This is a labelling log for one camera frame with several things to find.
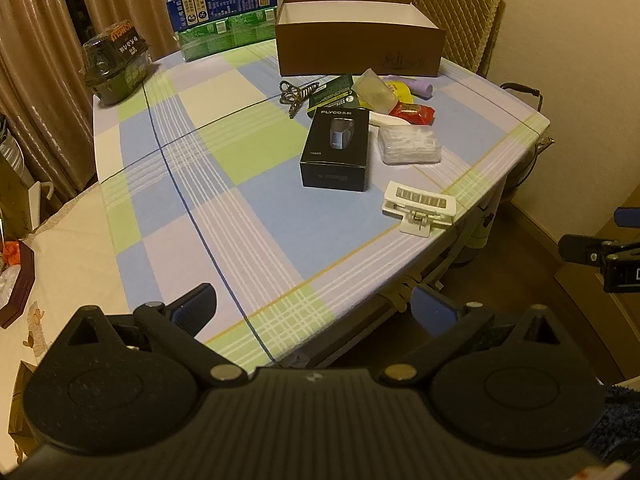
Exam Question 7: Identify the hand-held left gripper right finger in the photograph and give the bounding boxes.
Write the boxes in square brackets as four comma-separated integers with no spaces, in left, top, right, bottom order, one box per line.
[377,285,563,388]

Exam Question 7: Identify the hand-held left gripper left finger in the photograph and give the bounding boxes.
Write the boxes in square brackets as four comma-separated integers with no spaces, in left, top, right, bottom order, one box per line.
[65,282,247,388]

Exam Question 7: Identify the white hair clip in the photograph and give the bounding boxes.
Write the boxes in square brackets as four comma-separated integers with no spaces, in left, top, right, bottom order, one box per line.
[381,180,459,238]

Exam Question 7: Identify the clear plastic floss pick box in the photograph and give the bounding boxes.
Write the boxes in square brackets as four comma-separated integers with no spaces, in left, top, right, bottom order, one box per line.
[377,124,444,166]

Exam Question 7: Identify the red packet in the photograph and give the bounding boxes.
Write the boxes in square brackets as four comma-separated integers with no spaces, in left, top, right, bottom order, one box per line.
[388,101,436,126]

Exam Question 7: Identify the black shaver box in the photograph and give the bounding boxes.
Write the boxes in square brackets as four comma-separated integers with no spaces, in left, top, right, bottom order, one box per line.
[299,105,372,193]

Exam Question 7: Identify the purple tube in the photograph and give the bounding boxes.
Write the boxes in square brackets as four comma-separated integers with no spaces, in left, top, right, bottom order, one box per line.
[395,77,434,100]

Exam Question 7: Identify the yellow pouch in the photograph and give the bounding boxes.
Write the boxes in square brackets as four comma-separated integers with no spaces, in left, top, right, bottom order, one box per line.
[382,77,414,106]

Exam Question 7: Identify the translucent plastic cup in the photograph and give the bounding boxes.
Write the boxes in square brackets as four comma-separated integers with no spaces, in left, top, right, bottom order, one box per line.
[355,67,396,111]

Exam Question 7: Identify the dark green card package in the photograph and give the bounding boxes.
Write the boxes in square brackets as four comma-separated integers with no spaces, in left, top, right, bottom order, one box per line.
[309,74,371,111]

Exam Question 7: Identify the braided brown cord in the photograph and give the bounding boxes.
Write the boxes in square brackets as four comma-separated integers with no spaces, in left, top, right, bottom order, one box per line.
[278,78,321,120]

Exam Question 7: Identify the brown cardboard box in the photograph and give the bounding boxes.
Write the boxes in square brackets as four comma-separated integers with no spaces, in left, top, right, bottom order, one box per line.
[275,0,447,79]

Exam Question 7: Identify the light wooden cabinet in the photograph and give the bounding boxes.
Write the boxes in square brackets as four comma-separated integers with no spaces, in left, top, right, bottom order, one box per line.
[554,195,640,383]

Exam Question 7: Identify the beige embroidered cloth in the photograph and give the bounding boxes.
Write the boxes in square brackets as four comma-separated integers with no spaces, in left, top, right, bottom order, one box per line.
[0,180,137,463]

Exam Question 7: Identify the blue fuzzy cloth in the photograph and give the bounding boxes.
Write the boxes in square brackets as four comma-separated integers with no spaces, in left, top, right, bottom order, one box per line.
[584,381,640,467]

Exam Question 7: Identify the dark wooden tray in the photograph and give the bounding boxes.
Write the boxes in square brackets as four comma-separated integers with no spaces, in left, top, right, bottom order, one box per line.
[0,239,37,330]

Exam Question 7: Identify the white paper bag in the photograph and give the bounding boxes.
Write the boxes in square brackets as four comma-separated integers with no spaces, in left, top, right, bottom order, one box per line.
[20,179,57,234]

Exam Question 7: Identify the dark plastic-wrapped container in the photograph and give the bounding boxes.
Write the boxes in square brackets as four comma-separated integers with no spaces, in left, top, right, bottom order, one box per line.
[82,18,154,107]

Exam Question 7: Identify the chair with quilted cover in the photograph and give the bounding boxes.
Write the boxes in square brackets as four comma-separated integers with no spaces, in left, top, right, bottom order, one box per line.
[402,0,506,79]

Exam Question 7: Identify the beige curtain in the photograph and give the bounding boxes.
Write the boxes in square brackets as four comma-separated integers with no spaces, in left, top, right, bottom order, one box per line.
[0,0,182,202]

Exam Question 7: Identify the green carton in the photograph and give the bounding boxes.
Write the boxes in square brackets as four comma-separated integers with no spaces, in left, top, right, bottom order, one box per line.
[177,6,279,63]

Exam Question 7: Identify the blue carton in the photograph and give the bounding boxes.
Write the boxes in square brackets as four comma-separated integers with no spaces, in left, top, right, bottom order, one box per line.
[166,0,279,32]

